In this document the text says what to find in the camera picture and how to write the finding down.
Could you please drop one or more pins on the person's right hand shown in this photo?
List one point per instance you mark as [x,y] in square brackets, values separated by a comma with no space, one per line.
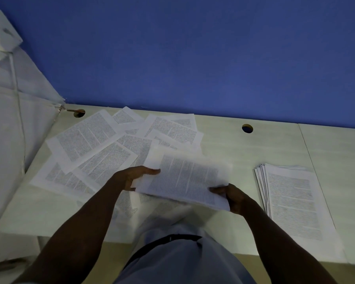
[236,199]

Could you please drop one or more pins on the person's left hand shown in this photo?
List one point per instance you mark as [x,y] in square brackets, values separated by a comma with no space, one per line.
[127,178]

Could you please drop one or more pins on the printed paper bundle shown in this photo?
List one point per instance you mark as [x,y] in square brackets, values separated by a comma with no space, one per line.
[186,177]

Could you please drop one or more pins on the spread of printed papers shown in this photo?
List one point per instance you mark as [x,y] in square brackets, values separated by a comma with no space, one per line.
[85,139]

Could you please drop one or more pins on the neat stack of printed sheets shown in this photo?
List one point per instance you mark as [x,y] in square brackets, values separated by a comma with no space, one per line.
[295,201]

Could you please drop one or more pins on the person's right forearm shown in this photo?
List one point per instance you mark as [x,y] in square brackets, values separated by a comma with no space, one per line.
[287,251]

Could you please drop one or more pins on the person's left forearm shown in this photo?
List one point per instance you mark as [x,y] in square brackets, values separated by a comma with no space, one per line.
[74,236]

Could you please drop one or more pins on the white shirt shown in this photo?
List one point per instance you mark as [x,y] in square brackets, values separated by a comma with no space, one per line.
[189,263]

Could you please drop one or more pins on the white plug adapter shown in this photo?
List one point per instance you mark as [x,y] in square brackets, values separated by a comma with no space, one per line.
[0,41]

